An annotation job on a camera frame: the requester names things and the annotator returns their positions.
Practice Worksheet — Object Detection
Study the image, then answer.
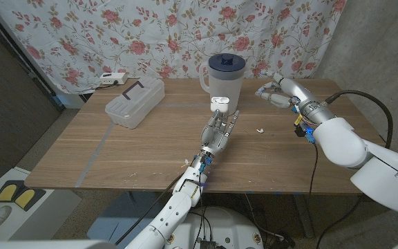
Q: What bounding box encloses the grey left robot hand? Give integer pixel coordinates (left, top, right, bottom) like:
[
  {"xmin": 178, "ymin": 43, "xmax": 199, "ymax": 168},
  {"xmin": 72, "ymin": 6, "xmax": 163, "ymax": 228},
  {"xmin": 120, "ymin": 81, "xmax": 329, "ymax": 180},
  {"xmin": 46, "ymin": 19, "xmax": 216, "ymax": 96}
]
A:
[{"xmin": 200, "ymin": 109, "xmax": 240, "ymax": 156}]

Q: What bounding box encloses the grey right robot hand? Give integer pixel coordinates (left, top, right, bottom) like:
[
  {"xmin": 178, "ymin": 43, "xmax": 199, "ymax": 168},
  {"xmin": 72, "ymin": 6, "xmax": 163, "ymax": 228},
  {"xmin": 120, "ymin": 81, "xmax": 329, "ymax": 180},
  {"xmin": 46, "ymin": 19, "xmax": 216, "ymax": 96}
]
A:
[{"xmin": 255, "ymin": 71, "xmax": 334, "ymax": 125}]

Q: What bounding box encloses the white AirPods case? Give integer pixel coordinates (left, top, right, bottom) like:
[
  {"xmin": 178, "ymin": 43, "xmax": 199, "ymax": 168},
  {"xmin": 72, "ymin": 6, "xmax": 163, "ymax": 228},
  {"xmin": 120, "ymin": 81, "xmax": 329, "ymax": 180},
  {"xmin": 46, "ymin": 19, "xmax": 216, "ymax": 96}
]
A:
[{"xmin": 210, "ymin": 96, "xmax": 230, "ymax": 113}]

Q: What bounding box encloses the translucent pitcher with blue lid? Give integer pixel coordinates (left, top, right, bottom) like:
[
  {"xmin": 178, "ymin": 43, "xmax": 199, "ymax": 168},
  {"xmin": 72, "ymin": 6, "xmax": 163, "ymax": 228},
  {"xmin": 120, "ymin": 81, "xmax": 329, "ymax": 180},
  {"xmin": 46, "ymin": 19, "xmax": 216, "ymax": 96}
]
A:
[{"xmin": 198, "ymin": 53, "xmax": 247, "ymax": 118}]

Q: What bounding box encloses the clear plastic clamshell container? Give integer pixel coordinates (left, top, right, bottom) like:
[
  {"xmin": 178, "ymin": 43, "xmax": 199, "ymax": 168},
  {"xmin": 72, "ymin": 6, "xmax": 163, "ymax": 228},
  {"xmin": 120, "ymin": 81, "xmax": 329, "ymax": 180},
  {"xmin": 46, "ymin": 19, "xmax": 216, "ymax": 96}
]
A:
[{"xmin": 104, "ymin": 76, "xmax": 166, "ymax": 129}]

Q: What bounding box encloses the grey tape strip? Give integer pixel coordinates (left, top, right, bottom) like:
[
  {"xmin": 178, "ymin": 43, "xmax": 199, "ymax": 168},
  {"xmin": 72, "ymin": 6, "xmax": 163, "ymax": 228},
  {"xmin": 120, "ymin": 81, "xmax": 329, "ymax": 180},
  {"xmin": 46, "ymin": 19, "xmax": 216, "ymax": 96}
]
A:
[
  {"xmin": 75, "ymin": 122, "xmax": 116, "ymax": 188},
  {"xmin": 166, "ymin": 102, "xmax": 290, "ymax": 109}
]

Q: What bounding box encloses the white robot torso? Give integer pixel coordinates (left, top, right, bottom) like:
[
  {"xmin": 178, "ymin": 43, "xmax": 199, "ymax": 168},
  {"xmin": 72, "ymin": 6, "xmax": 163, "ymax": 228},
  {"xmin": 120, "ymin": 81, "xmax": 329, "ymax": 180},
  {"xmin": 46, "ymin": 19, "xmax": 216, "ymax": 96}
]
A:
[{"xmin": 164, "ymin": 206, "xmax": 265, "ymax": 249}]

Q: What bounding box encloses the white power strip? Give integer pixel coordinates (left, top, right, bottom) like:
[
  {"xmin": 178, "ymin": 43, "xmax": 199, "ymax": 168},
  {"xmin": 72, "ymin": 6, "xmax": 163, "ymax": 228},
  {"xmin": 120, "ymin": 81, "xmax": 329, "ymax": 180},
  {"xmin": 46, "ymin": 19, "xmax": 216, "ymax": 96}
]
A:
[{"xmin": 99, "ymin": 71, "xmax": 129, "ymax": 86}]

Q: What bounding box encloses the grey table leg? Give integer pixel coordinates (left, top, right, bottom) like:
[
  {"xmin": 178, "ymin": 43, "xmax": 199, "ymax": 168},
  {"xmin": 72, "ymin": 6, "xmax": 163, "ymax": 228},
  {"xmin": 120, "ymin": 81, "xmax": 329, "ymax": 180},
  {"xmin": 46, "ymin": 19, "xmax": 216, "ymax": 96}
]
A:
[{"xmin": 294, "ymin": 194, "xmax": 314, "ymax": 239}]

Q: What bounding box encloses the floral print backdrop cloth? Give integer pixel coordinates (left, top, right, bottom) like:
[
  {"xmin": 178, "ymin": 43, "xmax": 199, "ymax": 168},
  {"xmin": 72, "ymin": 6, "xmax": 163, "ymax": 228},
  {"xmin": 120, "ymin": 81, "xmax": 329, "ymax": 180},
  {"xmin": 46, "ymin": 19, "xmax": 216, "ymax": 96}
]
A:
[{"xmin": 0, "ymin": 0, "xmax": 348, "ymax": 95}]

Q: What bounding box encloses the white floor board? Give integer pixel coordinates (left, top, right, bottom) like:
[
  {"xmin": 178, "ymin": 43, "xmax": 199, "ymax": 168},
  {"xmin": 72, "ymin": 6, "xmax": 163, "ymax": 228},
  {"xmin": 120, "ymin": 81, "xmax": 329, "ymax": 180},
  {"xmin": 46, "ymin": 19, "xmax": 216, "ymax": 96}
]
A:
[{"xmin": 0, "ymin": 167, "xmax": 82, "ymax": 241}]

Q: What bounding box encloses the black yellow foot pedal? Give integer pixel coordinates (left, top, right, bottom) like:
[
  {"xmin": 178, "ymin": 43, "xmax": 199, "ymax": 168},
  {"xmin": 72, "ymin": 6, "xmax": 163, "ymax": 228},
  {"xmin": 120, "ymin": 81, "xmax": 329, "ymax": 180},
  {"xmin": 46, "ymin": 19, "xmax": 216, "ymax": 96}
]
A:
[{"xmin": 0, "ymin": 179, "xmax": 47, "ymax": 212}]

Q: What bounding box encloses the thin black right arm wire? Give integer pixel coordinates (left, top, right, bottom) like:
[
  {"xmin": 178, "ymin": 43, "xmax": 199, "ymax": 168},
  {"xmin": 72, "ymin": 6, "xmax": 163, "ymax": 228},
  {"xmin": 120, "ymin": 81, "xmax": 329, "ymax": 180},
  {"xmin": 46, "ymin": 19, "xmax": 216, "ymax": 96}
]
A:
[{"xmin": 308, "ymin": 143, "xmax": 319, "ymax": 195}]

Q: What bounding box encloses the thin black arm wire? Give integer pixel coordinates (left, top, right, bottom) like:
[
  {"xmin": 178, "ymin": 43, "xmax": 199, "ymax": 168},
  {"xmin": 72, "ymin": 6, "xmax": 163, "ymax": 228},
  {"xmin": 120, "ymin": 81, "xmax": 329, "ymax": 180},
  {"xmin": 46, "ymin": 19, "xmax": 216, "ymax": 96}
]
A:
[
  {"xmin": 191, "ymin": 169, "xmax": 207, "ymax": 249},
  {"xmin": 308, "ymin": 143, "xmax": 319, "ymax": 195}
]

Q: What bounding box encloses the thin black left arm wire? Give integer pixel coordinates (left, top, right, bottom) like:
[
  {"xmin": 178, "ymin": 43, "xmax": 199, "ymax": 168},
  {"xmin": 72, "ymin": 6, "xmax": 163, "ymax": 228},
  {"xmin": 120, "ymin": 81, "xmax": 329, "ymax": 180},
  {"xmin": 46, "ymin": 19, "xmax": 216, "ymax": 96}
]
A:
[{"xmin": 191, "ymin": 169, "xmax": 207, "ymax": 249}]

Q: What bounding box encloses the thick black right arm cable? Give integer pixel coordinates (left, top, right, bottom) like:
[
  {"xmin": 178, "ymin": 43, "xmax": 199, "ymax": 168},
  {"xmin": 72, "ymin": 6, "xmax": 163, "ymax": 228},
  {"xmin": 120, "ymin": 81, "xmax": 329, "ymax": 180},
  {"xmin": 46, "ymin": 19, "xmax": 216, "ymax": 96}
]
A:
[{"xmin": 316, "ymin": 89, "xmax": 393, "ymax": 249}]

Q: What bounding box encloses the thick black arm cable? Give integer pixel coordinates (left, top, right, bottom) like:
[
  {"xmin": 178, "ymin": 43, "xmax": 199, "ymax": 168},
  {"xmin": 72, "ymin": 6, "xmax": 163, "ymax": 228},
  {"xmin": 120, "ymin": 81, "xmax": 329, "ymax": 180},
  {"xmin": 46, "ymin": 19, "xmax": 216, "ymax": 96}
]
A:
[
  {"xmin": 115, "ymin": 172, "xmax": 186, "ymax": 246},
  {"xmin": 316, "ymin": 89, "xmax": 393, "ymax": 249}
]

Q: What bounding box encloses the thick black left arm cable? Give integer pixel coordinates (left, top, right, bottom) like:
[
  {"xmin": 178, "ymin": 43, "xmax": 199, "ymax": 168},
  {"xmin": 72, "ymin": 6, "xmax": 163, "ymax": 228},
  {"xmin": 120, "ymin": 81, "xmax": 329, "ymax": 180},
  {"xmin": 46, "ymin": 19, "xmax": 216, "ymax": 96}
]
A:
[{"xmin": 115, "ymin": 172, "xmax": 186, "ymax": 246}]

